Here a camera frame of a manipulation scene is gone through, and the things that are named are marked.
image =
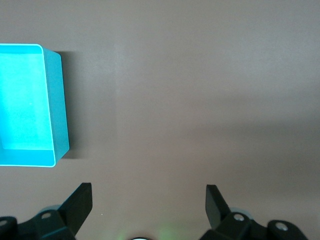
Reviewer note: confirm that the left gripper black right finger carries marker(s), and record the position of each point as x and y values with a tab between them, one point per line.
215	207

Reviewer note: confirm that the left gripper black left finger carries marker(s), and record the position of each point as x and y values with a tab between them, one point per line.
75	207

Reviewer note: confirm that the turquoise plastic bin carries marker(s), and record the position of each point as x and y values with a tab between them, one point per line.
25	105

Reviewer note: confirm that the brown table mat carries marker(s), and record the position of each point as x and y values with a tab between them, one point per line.
175	100

